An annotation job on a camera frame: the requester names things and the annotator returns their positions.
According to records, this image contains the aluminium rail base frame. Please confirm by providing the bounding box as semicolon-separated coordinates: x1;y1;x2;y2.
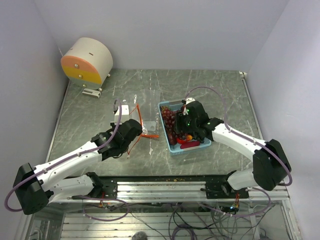
25;175;302;240

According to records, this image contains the white bracket block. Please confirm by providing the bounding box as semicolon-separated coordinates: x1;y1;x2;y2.
82;88;101;98

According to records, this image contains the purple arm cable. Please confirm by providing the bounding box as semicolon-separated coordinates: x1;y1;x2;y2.
184;86;293;217
4;98;123;213

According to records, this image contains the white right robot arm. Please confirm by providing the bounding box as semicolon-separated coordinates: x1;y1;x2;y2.
174;98;293;198

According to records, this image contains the clear orange-zip bag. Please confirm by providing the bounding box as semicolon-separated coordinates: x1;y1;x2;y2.
121;89;160;158

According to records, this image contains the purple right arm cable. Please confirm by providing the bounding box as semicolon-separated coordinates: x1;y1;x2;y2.
184;86;293;217

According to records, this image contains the light blue plastic basket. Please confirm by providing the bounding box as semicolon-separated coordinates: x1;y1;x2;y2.
158;100;212;156

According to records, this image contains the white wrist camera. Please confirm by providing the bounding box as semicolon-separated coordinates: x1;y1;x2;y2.
182;97;195;116
114;104;130;124

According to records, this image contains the round pastel drawer cabinet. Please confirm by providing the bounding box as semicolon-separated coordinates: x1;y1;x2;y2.
60;37;114;91

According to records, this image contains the loose cable bundle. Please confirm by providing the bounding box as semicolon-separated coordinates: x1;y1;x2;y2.
82;197;271;240

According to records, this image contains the dark red grape bunch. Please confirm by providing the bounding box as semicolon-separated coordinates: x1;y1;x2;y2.
160;106;178;146

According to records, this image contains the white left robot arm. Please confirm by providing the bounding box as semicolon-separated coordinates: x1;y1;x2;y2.
13;119;143;215

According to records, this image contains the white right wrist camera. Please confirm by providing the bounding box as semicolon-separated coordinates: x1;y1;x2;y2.
182;97;195;116

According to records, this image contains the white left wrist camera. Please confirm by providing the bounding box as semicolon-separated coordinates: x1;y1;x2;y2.
114;104;130;124

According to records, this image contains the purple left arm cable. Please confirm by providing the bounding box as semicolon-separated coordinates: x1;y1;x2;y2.
4;98;123;213

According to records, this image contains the magenta eggplant toy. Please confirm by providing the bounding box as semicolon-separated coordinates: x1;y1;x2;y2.
180;141;200;150

